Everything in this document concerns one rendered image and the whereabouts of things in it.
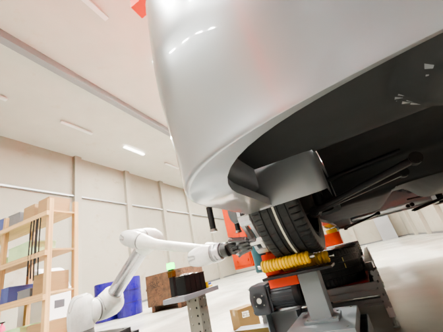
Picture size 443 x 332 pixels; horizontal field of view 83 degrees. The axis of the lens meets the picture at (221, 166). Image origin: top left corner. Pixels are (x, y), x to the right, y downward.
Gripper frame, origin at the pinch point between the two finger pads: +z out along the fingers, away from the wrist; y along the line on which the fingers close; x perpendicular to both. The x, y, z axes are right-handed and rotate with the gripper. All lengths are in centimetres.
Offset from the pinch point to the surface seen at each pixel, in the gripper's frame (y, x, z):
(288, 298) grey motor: -56, 9, -7
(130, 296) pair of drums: -288, 257, -513
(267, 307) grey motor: -56, 5, -21
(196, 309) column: -45, 3, -67
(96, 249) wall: -297, 547, -924
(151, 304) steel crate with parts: -293, 226, -427
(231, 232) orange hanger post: -34, 57, -43
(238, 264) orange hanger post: -51, 39, -43
